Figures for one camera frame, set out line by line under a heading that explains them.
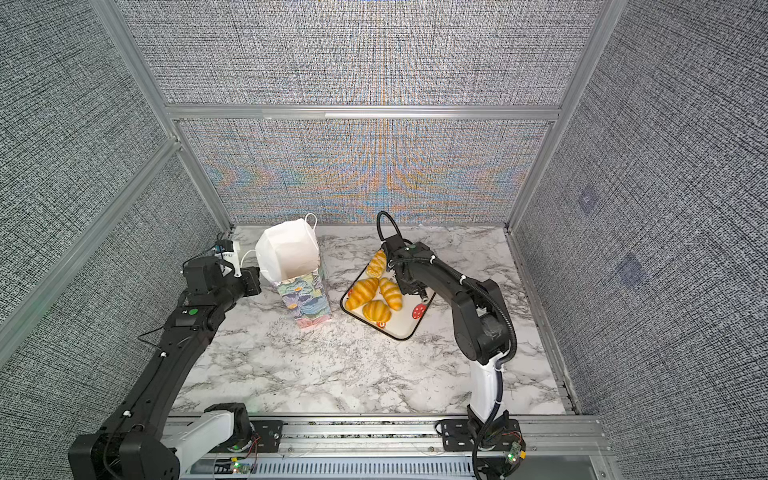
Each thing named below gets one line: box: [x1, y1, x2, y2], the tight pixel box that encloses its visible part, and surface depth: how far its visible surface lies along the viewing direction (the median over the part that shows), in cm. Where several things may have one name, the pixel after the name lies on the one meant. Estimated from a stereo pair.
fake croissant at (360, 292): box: [345, 278, 379, 311], surface depth 97 cm
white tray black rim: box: [341, 286, 435, 341], surface depth 95 cm
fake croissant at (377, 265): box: [366, 249, 387, 278], surface depth 105 cm
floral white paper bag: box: [255, 213, 333, 329], surface depth 86 cm
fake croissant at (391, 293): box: [379, 277, 403, 311], surface depth 99 cm
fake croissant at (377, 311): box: [362, 300, 392, 323], surface depth 94 cm
